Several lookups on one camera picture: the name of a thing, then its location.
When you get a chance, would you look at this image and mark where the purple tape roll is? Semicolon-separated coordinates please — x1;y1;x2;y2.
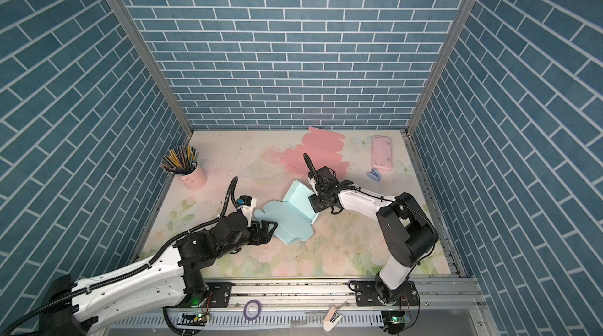
243;299;262;322

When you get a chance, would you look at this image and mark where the pink metal pencil bucket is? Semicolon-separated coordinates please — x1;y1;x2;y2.
178;163;207;191

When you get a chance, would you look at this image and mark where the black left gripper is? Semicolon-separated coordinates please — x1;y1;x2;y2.
217;220;281;261

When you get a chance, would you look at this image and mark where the bundle of colored pencils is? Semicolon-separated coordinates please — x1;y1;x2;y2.
160;146;198;175

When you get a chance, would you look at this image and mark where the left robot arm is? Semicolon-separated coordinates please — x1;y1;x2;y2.
2;178;278;335

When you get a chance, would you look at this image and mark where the pink paper box sheet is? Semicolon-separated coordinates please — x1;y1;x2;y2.
280;127;350;179

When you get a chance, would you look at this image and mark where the aluminium front rail frame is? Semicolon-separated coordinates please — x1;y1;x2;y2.
98;276;498;335

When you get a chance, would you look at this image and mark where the pink pencil case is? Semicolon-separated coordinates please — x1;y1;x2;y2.
371;136;393;171

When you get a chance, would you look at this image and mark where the white pink clip tool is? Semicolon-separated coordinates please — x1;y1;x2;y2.
322;306;342;332

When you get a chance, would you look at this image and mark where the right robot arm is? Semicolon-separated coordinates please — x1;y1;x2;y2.
308;166;439;303

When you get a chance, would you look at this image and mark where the mint green paper box sheet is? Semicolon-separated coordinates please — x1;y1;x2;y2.
254;180;318;245

